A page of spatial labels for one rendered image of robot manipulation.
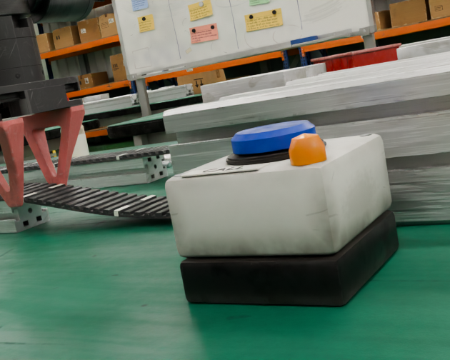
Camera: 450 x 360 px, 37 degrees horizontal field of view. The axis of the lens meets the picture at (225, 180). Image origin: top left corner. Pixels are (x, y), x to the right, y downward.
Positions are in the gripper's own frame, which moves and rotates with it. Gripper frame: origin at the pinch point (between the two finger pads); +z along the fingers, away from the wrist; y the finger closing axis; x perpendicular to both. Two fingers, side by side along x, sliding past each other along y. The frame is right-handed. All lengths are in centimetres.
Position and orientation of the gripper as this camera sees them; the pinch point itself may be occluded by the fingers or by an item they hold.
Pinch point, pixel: (36, 190)
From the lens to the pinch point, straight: 62.0
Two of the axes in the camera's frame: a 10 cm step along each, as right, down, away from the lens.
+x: -8.5, 0.8, 5.2
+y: 4.9, -2.3, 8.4
